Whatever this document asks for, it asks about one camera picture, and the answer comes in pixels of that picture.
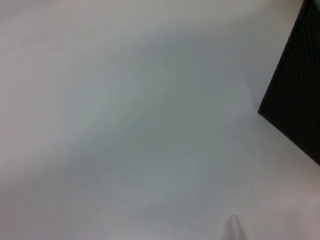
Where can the grey pen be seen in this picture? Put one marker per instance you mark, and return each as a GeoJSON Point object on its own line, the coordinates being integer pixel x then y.
{"type": "Point", "coordinates": [233, 230]}

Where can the black mesh pen holder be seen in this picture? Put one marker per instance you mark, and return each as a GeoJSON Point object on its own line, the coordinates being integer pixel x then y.
{"type": "Point", "coordinates": [300, 87]}

